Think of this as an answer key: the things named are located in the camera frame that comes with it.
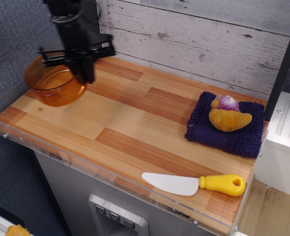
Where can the black vertical post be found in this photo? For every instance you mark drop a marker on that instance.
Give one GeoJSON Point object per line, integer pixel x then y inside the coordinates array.
{"type": "Point", "coordinates": [278, 85]}
{"type": "Point", "coordinates": [90, 16]}

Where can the black left vertical post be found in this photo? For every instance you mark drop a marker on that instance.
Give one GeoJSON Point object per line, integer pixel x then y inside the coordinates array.
{"type": "Point", "coordinates": [90, 16]}

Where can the white knife yellow handle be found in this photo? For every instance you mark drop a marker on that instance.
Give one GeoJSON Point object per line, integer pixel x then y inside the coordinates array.
{"type": "Point", "coordinates": [232, 185]}

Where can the orange transparent plastic pot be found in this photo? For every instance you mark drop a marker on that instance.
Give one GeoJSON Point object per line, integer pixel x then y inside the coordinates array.
{"type": "Point", "coordinates": [55, 86]}

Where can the purple toy onion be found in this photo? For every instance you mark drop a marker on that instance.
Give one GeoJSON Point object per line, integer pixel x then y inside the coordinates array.
{"type": "Point", "coordinates": [225, 102]}

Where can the black right vertical post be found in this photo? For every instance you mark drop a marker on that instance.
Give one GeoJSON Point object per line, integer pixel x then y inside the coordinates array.
{"type": "Point", "coordinates": [278, 85]}

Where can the yellow plush croissant toy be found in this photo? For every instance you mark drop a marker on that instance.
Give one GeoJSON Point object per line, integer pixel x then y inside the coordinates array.
{"type": "Point", "coordinates": [228, 121]}

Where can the purple terry cloth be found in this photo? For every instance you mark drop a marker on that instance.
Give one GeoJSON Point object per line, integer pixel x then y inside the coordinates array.
{"type": "Point", "coordinates": [245, 142]}

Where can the yellow object bottom left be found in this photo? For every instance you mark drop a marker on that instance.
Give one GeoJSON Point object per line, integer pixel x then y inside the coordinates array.
{"type": "Point", "coordinates": [17, 230]}

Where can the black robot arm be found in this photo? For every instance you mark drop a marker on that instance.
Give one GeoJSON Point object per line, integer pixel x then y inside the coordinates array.
{"type": "Point", "coordinates": [64, 8]}

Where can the white toy sink unit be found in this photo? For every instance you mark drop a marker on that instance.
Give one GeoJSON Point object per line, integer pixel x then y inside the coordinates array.
{"type": "Point", "coordinates": [272, 167]}

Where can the grey toy fridge cabinet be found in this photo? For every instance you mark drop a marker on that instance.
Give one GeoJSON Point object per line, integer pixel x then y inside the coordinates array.
{"type": "Point", "coordinates": [85, 196]}

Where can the clear acrylic table guard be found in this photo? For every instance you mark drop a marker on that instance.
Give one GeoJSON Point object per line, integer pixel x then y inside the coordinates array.
{"type": "Point", "coordinates": [33, 186]}

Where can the silver dispenser button panel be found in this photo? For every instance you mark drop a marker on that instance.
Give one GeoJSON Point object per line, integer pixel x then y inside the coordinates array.
{"type": "Point", "coordinates": [113, 220]}

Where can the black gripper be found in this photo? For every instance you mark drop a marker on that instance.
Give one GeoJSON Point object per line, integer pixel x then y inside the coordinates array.
{"type": "Point", "coordinates": [76, 47]}

